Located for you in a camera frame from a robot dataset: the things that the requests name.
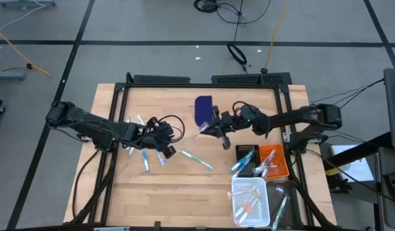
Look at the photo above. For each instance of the dark transparent plastic tray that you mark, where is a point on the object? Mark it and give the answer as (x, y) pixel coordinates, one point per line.
(295, 205)

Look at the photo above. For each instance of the silver aluminium bar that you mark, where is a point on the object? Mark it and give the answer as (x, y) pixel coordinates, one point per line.
(111, 229)

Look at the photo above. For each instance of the purple toothbrush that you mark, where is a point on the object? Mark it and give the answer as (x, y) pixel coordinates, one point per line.
(269, 158)
(265, 168)

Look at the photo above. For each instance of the purple flat mat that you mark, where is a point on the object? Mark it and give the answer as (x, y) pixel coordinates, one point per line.
(202, 109)

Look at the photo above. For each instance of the black desk beam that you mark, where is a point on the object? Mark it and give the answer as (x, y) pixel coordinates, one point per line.
(361, 149)

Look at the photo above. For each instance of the black perforated plastic basket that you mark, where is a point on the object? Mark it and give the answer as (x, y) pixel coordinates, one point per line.
(245, 148)

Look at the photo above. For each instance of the grey desk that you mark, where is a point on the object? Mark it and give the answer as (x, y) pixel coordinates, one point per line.
(390, 218)

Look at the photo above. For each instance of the grey table foot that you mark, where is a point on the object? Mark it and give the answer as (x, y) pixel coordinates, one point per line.
(8, 76)
(24, 3)

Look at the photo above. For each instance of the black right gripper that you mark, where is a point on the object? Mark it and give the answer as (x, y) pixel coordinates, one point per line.
(231, 122)

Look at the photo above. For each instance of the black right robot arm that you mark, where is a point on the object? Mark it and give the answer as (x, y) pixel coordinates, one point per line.
(290, 118)

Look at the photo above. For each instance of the black table clip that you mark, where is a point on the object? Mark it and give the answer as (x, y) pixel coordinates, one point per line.
(157, 225)

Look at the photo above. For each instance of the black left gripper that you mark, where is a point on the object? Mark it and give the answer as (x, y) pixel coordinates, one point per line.
(156, 136)

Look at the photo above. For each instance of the black flat box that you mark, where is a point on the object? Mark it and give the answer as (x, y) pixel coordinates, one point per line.
(162, 79)

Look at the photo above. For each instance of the white perforated plastic basket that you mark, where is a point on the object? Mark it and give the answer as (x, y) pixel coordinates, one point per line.
(264, 205)

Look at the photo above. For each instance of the black perforated box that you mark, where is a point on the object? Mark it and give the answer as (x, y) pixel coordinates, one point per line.
(248, 79)

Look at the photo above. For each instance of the orange perforated plastic basket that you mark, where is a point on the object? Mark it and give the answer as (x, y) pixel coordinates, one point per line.
(281, 150)

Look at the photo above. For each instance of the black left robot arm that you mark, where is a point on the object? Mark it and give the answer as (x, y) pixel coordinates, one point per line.
(88, 123)

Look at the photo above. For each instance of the orange toothbrush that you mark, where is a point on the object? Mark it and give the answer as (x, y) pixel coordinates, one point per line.
(204, 127)
(247, 215)
(242, 192)
(245, 207)

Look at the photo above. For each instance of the silver metal bracket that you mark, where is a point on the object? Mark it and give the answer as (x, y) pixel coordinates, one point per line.
(87, 139)

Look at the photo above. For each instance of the white box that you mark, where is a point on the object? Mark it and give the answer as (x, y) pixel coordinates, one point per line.
(354, 167)

